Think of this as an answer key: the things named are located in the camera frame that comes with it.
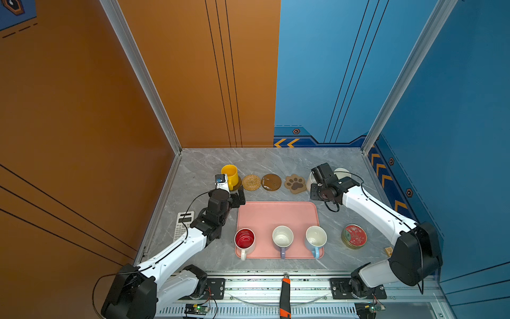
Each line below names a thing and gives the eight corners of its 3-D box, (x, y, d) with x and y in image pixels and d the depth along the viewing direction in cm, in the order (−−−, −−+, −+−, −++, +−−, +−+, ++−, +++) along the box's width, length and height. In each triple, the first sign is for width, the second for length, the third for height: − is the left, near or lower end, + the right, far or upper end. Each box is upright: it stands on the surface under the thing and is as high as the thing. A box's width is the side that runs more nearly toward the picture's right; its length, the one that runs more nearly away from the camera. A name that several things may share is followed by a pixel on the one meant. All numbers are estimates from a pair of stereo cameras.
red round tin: (344, 248, 85) (347, 245, 81) (338, 227, 91) (341, 223, 88) (366, 248, 85) (370, 245, 81) (359, 227, 91) (363, 223, 88)
